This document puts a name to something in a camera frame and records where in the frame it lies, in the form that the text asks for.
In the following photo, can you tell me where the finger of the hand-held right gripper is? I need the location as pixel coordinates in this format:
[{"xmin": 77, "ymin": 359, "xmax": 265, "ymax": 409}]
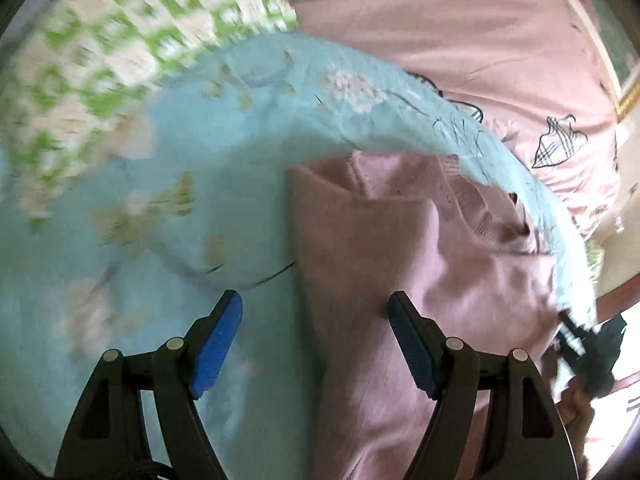
[{"xmin": 554, "ymin": 309, "xmax": 594, "ymax": 362}]

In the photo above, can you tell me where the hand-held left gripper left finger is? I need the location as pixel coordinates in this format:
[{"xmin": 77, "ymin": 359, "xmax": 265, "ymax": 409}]
[{"xmin": 52, "ymin": 289, "xmax": 244, "ymax": 480}]

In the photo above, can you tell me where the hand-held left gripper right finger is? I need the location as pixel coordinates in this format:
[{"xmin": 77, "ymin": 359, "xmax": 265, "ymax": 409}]
[{"xmin": 388, "ymin": 290, "xmax": 582, "ymax": 480}]

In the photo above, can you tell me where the pink knit sweater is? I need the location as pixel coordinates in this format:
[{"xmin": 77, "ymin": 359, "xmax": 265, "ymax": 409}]
[{"xmin": 285, "ymin": 150, "xmax": 568, "ymax": 480}]

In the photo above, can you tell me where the person's right hand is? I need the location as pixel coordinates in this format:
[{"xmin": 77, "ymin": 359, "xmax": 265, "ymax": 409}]
[{"xmin": 556, "ymin": 384, "xmax": 597, "ymax": 456}]

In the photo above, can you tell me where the light blue floral blanket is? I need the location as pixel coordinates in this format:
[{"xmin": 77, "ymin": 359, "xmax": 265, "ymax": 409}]
[{"xmin": 0, "ymin": 35, "xmax": 599, "ymax": 480}]

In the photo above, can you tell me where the pink shell print bedsheet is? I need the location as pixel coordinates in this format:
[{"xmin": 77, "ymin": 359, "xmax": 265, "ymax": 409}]
[{"xmin": 260, "ymin": 0, "xmax": 623, "ymax": 243}]

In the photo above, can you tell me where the gold picture frame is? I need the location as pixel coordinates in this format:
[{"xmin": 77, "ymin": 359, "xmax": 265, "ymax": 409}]
[{"xmin": 616, "ymin": 66, "xmax": 640, "ymax": 125}]

